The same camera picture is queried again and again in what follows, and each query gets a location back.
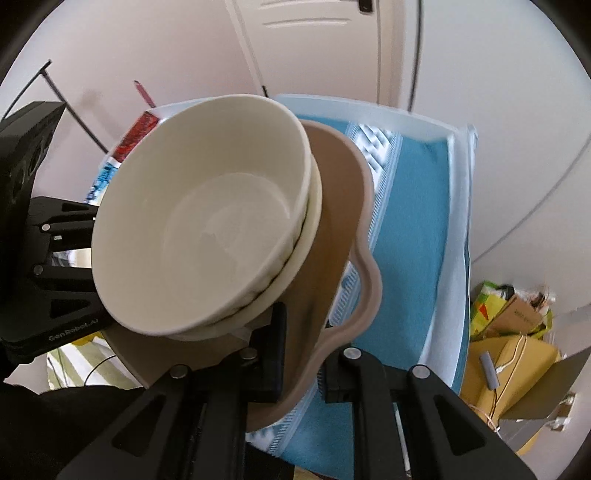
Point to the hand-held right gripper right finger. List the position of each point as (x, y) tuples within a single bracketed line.
[(339, 374)]

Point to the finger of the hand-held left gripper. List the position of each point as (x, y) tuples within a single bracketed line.
[(64, 212), (60, 286)]

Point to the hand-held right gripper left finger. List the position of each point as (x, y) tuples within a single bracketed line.
[(265, 364)]

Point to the white deep bowl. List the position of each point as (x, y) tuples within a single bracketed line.
[(198, 221)]

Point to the white ribbed plate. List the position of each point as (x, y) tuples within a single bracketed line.
[(310, 217)]

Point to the beige wavy plate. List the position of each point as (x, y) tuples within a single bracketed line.
[(337, 203)]

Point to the person's left forearm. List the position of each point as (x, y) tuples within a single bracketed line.
[(51, 429)]

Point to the black metal rack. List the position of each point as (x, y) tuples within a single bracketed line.
[(76, 113)]

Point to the yellow striped cloth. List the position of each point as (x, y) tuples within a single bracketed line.
[(69, 364)]

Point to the red blue snack packet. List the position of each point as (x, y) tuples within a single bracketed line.
[(134, 134)]

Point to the pink stick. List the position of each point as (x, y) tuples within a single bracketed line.
[(145, 93)]

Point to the grey small device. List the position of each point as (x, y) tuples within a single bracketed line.
[(489, 370)]

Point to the yellow green bag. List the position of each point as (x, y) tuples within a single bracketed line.
[(482, 314)]

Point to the blue patterned table cloth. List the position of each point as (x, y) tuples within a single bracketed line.
[(415, 230)]

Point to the cardboard box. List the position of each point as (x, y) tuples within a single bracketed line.
[(531, 362)]

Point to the white door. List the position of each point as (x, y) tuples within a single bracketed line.
[(323, 50)]

